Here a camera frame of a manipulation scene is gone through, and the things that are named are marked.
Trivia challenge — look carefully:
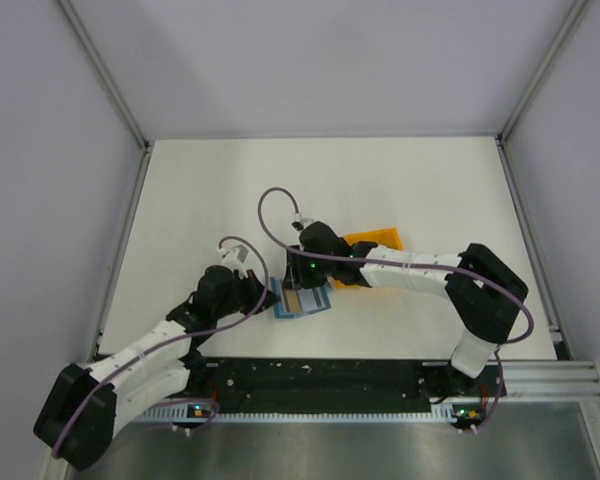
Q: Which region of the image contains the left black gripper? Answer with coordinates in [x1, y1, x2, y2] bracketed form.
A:
[214, 270, 280, 320]

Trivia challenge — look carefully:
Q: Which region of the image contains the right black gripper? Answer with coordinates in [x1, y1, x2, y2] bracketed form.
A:
[283, 246, 335, 292]

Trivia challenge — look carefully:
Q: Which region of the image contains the gold credit card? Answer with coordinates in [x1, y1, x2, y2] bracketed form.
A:
[282, 289, 304, 315]

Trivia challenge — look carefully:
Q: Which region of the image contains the blue leather card holder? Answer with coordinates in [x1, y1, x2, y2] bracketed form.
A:
[270, 277, 332, 320]

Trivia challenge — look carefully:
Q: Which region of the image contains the orange plastic card stand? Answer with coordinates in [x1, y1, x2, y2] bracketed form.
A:
[329, 227, 402, 289]

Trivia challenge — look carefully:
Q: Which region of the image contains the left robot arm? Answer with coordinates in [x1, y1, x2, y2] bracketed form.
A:
[33, 265, 278, 471]

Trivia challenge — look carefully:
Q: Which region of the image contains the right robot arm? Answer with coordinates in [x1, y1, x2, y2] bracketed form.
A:
[285, 220, 529, 396]

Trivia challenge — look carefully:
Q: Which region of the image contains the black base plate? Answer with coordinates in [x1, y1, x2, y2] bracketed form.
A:
[171, 357, 499, 414]

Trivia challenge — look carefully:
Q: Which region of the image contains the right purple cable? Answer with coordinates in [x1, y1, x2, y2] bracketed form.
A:
[257, 188, 535, 434]

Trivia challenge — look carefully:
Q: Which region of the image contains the purple cable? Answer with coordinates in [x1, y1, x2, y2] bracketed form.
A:
[51, 235, 270, 459]
[257, 188, 535, 434]

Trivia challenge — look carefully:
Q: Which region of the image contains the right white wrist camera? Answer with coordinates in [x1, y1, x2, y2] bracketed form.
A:
[291, 212, 314, 232]

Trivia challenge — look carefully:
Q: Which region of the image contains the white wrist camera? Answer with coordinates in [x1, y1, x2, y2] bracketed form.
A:
[291, 212, 314, 232]
[216, 245, 249, 269]

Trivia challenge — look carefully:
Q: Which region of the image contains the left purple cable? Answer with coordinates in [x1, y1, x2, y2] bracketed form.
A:
[51, 235, 270, 459]

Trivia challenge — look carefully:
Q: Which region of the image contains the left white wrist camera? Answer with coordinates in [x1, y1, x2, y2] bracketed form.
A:
[216, 245, 249, 269]

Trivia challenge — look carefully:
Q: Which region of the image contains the grey cable duct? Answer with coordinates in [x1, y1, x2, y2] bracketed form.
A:
[134, 404, 457, 424]

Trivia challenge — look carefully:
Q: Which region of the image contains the aluminium frame rail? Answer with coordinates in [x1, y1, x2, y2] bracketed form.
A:
[59, 362, 600, 401]

